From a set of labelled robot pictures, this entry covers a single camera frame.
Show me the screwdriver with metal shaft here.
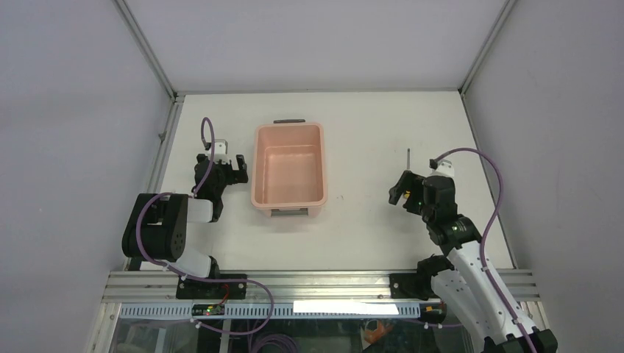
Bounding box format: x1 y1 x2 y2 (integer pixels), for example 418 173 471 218
403 148 411 199

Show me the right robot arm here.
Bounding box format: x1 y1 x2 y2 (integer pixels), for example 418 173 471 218
389 170 559 352

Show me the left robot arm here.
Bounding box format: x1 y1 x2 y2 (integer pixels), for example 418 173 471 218
121 154 249 299

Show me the pink plastic bin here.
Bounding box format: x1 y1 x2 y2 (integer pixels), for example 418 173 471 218
250 119 328 218

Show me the orange object below table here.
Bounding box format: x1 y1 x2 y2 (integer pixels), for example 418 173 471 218
361 319 394 345

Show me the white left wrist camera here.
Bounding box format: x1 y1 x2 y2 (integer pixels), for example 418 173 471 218
205 139 231 164

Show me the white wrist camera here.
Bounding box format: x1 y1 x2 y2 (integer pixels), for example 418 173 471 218
429 159 455 178
205 139 231 164

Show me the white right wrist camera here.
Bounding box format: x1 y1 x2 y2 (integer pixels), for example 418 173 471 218
429 159 455 178

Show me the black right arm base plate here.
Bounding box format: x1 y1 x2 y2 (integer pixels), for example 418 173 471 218
389 255 455 301

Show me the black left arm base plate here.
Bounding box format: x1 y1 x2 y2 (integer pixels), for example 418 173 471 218
175 273 247 301

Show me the aluminium front rail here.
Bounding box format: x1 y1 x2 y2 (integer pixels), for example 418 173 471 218
101 269 541 304

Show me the white slotted cable duct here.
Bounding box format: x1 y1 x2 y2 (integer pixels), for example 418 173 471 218
119 300 440 321

